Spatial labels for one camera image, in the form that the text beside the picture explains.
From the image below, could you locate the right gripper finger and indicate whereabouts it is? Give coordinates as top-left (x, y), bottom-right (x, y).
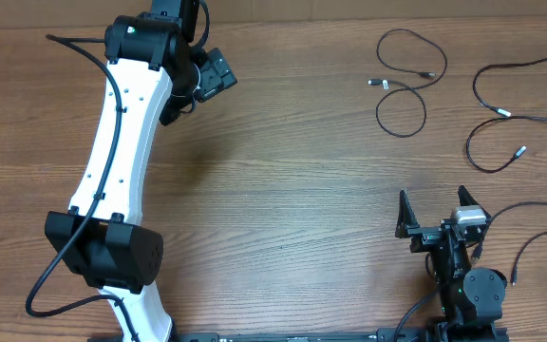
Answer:
top-left (395, 190), bottom-right (420, 238)
top-left (458, 185), bottom-right (491, 219)

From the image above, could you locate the black USB-A cable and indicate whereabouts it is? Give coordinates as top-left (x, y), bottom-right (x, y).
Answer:
top-left (470, 200), bottom-right (547, 286)

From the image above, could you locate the black micro USB cable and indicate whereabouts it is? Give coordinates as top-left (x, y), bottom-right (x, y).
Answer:
top-left (367, 28), bottom-right (448, 139)
top-left (464, 53), bottom-right (547, 175)

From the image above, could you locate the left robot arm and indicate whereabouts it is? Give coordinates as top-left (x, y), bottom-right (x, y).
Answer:
top-left (45, 1), bottom-right (236, 341)

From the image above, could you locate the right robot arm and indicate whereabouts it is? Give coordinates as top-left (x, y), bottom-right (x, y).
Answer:
top-left (392, 186), bottom-right (509, 341)

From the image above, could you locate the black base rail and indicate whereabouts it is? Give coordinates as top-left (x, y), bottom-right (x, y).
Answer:
top-left (87, 326), bottom-right (510, 342)

